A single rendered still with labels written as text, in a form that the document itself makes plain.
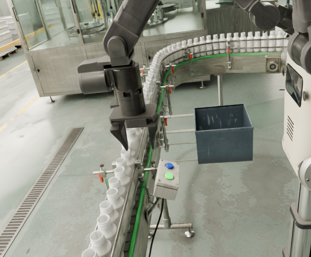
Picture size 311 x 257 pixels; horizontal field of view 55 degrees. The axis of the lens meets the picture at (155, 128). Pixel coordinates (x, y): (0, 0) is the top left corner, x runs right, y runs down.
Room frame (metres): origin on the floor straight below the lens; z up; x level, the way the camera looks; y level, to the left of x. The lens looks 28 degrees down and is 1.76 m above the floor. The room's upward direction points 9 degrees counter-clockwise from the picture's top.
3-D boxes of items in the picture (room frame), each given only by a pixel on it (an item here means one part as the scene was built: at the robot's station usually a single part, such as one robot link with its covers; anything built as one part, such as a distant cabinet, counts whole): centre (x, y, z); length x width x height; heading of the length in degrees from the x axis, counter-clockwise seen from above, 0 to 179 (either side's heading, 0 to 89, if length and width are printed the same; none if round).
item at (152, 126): (0.62, 0.03, 1.44); 0.07 x 0.07 x 0.09; 80
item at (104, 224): (0.65, 0.19, 1.08); 0.06 x 0.06 x 0.17
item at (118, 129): (0.62, 0.06, 1.44); 0.07 x 0.07 x 0.09; 80
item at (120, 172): (0.88, 0.15, 1.08); 0.06 x 0.06 x 0.17
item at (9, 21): (11.15, 4.41, 0.50); 1.23 x 1.05 x 1.00; 81
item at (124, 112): (0.62, 0.04, 1.51); 0.10 x 0.07 x 0.07; 80
